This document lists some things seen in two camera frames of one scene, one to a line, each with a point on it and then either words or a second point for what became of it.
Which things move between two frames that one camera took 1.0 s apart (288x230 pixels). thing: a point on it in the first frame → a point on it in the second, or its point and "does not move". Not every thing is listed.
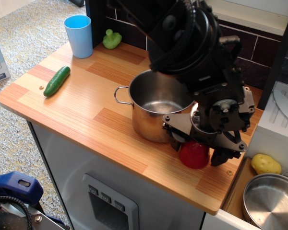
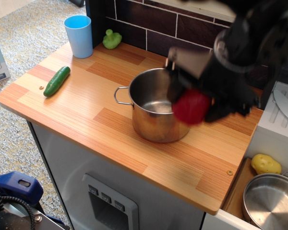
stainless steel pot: (155, 95) does not move
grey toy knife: (287, 107) does not move
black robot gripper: (187, 127) → (231, 90)
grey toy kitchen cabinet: (96, 194) does not move
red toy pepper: (194, 155) → (191, 106)
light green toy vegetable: (112, 40) does not move
